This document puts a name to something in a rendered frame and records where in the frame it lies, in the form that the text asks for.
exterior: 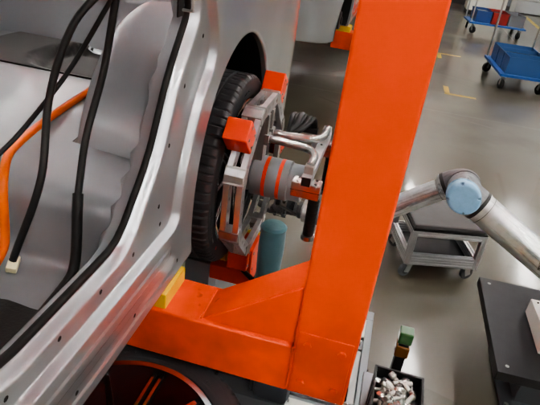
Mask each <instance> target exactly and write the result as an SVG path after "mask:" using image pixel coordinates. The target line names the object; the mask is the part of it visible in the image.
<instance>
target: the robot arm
mask: <svg viewBox="0 0 540 405"><path fill-rule="evenodd" d="M272 199H274V198H270V200H272ZM270 200H269V201H270ZM443 200H446V201H447V204H448V206H449V207H450V208H451V209H452V210H453V211H455V212H456V213H458V214H461V215H464V216H465V217H467V218H468V219H471V220H472V221H473V222H474V223H475V224H476V225H477V226H478V227H479V228H480V229H482V230H483V231H484V232H485V233H486V234H488V235H489V236H490V237H491V238H492V239H494V240H495V241H496V242H497V243H499V244H500V245H501V246H502V247H503V248H504V249H505V250H506V251H507V252H508V253H510V254H511V255H512V256H513V257H514V258H516V259H517V260H518V261H519V262H520V263H522V264H523V265H524V266H525V267H526V268H528V269H529V270H530V271H531V272H532V273H533V274H534V275H535V276H536V277H537V278H539V279H540V236H538V235H537V234H536V233H535V232H534V231H532V230H531V229H530V228H529V227H527V226H526V225H525V224H524V223H523V222H522V221H521V220H520V219H519V218H518V217H516V216H515V215H514V214H513V213H512V212H510V211H509V210H508V209H507V208H505V207H504V206H503V205H502V204H501V203H499V202H498V201H497V200H496V199H495V198H494V197H493V196H492V195H491V194H490V193H489V192H488V191H487V190H486V189H485V188H484V187H483V186H482V185H481V180H480V178H479V177H478V175H477V174H476V173H475V172H473V171H471V170H467V169H454V170H448V171H445V172H443V173H440V174H438V176H437V178H436V179H435V180H432V181H430V182H427V183H424V184H422V185H420V186H417V187H414V188H411V189H410V190H406V191H404V192H401V193H400V194H399V199H398V202H397V206H396V209H395V214H394V218H395V217H398V216H400V215H405V214H406V213H409V212H412V211H415V210H418V209H420V208H423V207H426V206H429V205H432V204H434V203H437V202H440V201H443ZM307 204H308V200H307V199H306V200H305V202H304V201H300V204H299V205H298V204H297V202H294V201H290V200H286V201H282V200H278V199H274V203H273V204H272V205H271V206H270V203H269V204H268V209H267V212H268V213H273V215H276V216H279V217H282V218H286V215H293V216H296V217H297V218H298V219H301V222H305V214H306V209H307ZM274 213H275V214H274ZM278 214H279V215H278Z"/></svg>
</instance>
